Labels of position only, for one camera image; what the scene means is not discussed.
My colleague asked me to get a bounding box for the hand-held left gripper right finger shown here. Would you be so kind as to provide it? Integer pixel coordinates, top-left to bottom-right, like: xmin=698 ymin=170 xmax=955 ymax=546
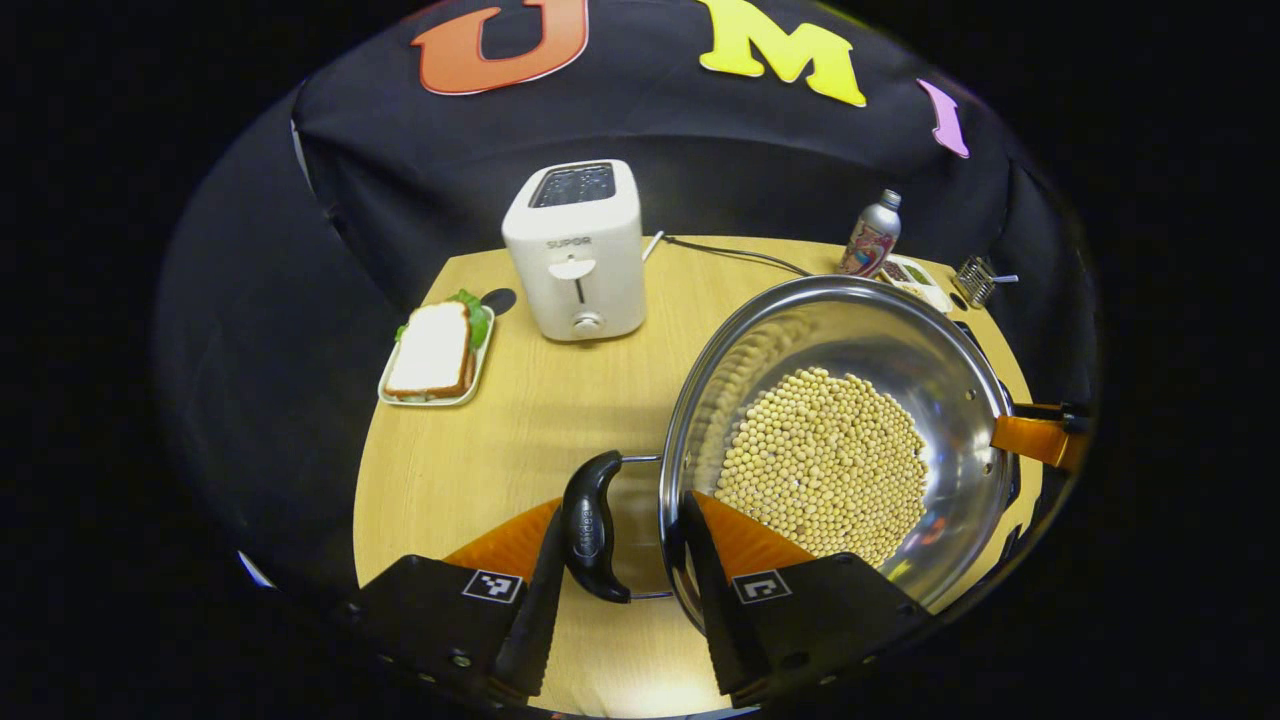
xmin=680 ymin=490 xmax=933 ymax=708

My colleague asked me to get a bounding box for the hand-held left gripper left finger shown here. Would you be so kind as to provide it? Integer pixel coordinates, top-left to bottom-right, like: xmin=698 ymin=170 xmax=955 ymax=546
xmin=345 ymin=497 xmax=568 ymax=701

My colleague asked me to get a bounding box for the black induction cooktop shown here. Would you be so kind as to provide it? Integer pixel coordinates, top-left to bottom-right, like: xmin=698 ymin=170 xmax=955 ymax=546
xmin=950 ymin=318 xmax=1063 ymax=591

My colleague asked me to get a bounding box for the pile of soybeans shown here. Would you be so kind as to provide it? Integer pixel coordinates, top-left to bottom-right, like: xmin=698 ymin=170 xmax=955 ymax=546
xmin=713 ymin=367 xmax=931 ymax=569

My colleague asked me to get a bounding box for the steel pot with black handle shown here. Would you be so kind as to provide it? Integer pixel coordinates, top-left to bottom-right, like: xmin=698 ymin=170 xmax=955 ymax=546
xmin=560 ymin=275 xmax=1021 ymax=626

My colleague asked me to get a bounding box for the white divided dish of beans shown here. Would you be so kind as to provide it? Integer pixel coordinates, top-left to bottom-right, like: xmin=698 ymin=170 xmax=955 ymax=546
xmin=878 ymin=254 xmax=956 ymax=314

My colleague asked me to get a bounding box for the silver bottle with colourful label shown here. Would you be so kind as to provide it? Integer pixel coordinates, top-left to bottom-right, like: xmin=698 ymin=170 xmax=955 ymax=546
xmin=836 ymin=189 xmax=903 ymax=278

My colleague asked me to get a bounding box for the pale green rectangular plate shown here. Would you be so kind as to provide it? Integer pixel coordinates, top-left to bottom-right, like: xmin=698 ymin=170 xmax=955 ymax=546
xmin=377 ymin=305 xmax=497 ymax=408

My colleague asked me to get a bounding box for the sandwich with lettuce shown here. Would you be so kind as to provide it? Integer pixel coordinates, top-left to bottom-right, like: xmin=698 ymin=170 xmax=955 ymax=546
xmin=384 ymin=289 xmax=491 ymax=401

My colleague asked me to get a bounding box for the white toaster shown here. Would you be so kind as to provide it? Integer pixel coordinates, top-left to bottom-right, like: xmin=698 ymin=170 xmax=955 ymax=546
xmin=501 ymin=159 xmax=648 ymax=343

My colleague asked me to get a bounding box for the small metal wire rack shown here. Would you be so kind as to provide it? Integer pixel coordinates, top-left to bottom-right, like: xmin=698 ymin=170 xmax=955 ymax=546
xmin=952 ymin=255 xmax=1019 ymax=309

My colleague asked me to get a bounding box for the black power cable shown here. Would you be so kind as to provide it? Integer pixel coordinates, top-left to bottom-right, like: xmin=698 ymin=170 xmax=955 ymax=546
xmin=642 ymin=230 xmax=813 ymax=277

